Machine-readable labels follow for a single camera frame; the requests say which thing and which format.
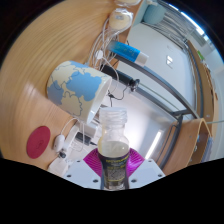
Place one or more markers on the white desk lamp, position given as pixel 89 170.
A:
pixel 153 146

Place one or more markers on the long wooden wall shelf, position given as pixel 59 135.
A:
pixel 205 86

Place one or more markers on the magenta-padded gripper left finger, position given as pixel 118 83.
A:
pixel 81 173

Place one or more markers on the white power strip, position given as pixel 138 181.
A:
pixel 72 136

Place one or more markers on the cream mug with blue patches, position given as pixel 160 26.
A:
pixel 78 88

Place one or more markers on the flat round red coaster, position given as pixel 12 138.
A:
pixel 38 142

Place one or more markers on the clear bottle with black label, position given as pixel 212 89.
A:
pixel 113 166

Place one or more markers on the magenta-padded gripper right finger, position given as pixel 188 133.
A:
pixel 148 173

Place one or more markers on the blue tube with white cap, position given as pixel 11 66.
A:
pixel 126 52

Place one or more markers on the bed with teal bedding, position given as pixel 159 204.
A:
pixel 155 13

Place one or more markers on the black electric shaver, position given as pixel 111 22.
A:
pixel 120 77

